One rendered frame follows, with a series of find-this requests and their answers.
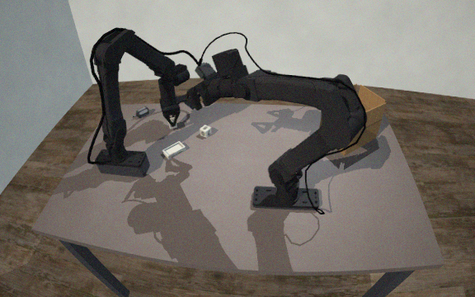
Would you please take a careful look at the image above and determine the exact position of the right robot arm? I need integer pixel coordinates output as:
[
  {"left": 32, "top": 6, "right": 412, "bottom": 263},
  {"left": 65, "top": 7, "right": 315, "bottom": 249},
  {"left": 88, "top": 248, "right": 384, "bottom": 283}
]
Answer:
[{"left": 212, "top": 49, "right": 367, "bottom": 209}]

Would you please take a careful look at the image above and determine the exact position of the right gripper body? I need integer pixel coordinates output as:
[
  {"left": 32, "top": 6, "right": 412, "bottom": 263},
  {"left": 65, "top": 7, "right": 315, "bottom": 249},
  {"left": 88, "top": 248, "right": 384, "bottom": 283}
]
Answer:
[{"left": 189, "top": 63, "right": 225, "bottom": 106}]

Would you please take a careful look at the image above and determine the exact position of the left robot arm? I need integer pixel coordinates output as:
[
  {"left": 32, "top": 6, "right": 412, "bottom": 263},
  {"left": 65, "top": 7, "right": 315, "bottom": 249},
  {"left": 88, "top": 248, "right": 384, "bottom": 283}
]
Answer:
[{"left": 93, "top": 30, "right": 190, "bottom": 167}]

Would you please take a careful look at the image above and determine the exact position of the brown cardboard box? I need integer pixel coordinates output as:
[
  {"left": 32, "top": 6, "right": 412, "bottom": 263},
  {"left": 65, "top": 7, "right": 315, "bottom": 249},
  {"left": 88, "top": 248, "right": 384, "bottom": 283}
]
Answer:
[{"left": 341, "top": 84, "right": 386, "bottom": 156}]

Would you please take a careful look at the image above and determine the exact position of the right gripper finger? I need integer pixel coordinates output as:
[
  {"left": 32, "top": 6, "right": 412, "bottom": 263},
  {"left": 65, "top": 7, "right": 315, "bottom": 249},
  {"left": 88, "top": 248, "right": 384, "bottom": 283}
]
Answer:
[{"left": 185, "top": 90, "right": 203, "bottom": 111}]

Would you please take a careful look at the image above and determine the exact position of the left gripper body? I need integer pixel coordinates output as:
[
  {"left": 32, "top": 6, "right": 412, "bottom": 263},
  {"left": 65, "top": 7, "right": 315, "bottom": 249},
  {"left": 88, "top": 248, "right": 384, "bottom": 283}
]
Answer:
[{"left": 159, "top": 90, "right": 186, "bottom": 116}]

